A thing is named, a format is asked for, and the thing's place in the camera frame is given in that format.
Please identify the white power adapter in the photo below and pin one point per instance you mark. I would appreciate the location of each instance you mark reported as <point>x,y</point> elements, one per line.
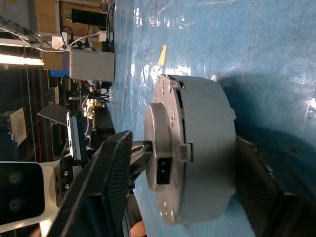
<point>59,42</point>

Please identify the bright light strip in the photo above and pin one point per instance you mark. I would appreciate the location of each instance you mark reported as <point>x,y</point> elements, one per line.
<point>19,59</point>

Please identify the white rectangular box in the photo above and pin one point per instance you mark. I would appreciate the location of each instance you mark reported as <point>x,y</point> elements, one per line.
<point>92,65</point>

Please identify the grey round motor housing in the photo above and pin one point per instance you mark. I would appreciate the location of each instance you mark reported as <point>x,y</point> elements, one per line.
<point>209,148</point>

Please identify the blue plastic table cover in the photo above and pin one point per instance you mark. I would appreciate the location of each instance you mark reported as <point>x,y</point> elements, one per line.
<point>247,37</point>

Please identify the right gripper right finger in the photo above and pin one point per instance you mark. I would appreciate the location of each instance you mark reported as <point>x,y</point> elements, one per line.
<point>264,197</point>

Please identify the brown cardboard box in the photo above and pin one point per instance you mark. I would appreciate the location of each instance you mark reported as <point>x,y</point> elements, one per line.
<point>47,14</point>

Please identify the white stereo camera head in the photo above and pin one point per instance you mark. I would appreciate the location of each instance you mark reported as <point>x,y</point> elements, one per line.
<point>49,197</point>

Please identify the black rectangular device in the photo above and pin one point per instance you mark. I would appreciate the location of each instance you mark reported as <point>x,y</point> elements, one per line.
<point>89,16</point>

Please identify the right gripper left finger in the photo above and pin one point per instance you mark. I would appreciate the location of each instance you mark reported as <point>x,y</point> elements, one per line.
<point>103,187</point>

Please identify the silver round motor lid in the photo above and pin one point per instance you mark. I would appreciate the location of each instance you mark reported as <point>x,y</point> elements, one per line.
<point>163,128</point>

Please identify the yellow tape scrap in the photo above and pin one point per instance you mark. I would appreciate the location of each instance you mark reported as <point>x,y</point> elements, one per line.
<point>161,55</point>

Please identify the grey slanted plate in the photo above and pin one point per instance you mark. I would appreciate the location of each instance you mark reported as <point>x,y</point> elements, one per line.
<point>53,114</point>

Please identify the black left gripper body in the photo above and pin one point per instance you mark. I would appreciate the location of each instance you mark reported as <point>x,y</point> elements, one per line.
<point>64,180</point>

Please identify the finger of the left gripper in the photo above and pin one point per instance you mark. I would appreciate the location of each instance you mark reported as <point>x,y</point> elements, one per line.
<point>137,168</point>
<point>142,149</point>

